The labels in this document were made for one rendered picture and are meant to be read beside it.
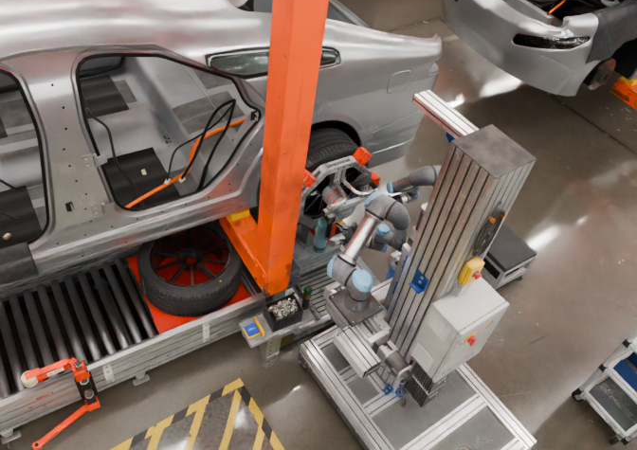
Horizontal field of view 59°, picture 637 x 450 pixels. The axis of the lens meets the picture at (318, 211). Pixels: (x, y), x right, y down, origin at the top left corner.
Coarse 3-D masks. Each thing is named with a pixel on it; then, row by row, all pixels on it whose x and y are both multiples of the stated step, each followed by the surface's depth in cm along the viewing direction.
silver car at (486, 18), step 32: (448, 0) 543; (480, 0) 506; (512, 0) 496; (544, 0) 488; (576, 0) 496; (608, 0) 491; (480, 32) 514; (512, 32) 487; (544, 32) 472; (576, 32) 464; (512, 64) 502; (544, 64) 484; (576, 64) 479; (608, 64) 513
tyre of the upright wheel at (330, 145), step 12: (312, 132) 358; (324, 132) 360; (336, 132) 364; (312, 144) 351; (324, 144) 351; (336, 144) 352; (348, 144) 358; (312, 156) 346; (324, 156) 346; (336, 156) 352; (312, 168) 348
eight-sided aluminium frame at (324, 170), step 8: (336, 160) 350; (344, 160) 353; (352, 160) 352; (320, 168) 345; (328, 168) 344; (336, 168) 346; (344, 168) 351; (360, 168) 361; (320, 176) 344; (368, 184) 377; (304, 192) 346; (304, 200) 352; (304, 216) 371; (304, 224) 370; (312, 224) 374
